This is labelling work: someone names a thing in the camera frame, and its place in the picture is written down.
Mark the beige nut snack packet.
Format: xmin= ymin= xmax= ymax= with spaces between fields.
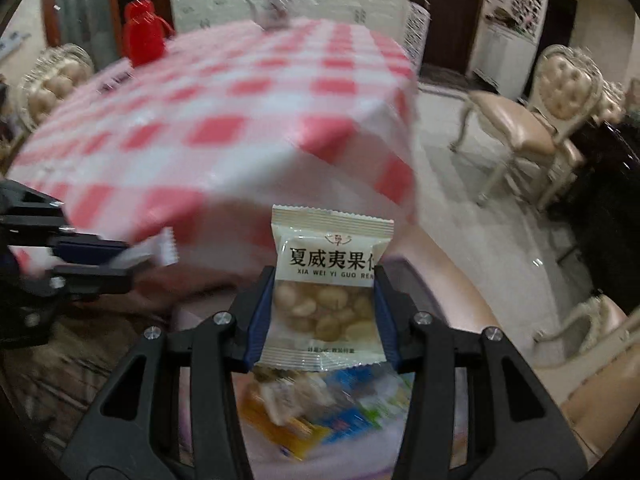
xmin=257 ymin=205 xmax=395 ymax=372

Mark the pink purple snack packet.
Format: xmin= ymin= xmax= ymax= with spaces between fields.
xmin=107 ymin=226 xmax=179 ymax=270

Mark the cream tufted chair left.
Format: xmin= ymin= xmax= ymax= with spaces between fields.
xmin=15 ymin=44 xmax=94 ymax=132

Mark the cream tufted chair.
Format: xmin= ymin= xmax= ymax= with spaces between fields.
xmin=15 ymin=44 xmax=94 ymax=132
xmin=449 ymin=44 xmax=626 ymax=211

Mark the red white checkered tablecloth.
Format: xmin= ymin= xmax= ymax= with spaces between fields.
xmin=9 ymin=18 xmax=416 ymax=281

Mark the red thermos jug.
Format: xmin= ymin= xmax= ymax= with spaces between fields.
xmin=122 ymin=0 xmax=175 ymax=68

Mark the white floral teapot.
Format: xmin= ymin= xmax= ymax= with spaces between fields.
xmin=245 ymin=0 xmax=292 ymax=32

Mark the cream tufted chair right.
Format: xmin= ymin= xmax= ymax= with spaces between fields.
xmin=449 ymin=44 xmax=626 ymax=211

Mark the white side cabinet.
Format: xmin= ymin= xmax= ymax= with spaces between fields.
xmin=473 ymin=24 xmax=537 ymax=101

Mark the white lattice screen panel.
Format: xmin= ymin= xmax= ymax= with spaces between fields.
xmin=401 ymin=2 xmax=431 ymax=74

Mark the dark wooden door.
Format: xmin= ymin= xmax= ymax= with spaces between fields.
xmin=410 ymin=0 xmax=483 ymax=74

